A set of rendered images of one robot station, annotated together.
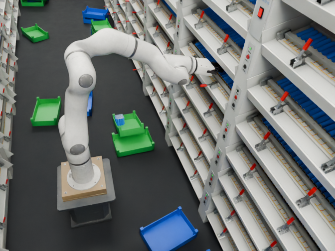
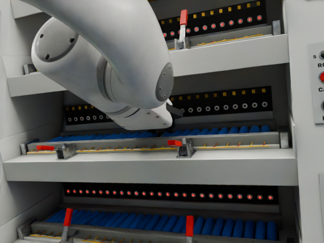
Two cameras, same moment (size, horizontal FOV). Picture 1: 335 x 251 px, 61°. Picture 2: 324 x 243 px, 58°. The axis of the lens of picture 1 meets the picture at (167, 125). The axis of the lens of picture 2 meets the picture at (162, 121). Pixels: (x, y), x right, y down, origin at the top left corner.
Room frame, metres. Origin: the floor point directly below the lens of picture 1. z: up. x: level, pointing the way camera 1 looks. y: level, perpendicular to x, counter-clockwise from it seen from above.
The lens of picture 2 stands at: (0.87, 0.19, 0.89)
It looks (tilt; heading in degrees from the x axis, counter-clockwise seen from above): 7 degrees up; 315
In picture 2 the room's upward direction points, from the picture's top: 1 degrees counter-clockwise
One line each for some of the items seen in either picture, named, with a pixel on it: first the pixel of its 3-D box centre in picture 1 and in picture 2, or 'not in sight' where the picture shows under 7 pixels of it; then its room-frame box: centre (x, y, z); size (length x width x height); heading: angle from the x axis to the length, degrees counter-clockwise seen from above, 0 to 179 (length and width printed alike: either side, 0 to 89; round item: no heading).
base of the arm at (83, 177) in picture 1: (81, 167); not in sight; (0.98, 0.46, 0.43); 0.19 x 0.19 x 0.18
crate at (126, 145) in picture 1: (132, 141); not in sight; (1.58, 0.26, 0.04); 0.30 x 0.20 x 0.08; 113
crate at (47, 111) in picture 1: (47, 110); not in sight; (1.84, 1.06, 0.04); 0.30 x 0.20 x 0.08; 12
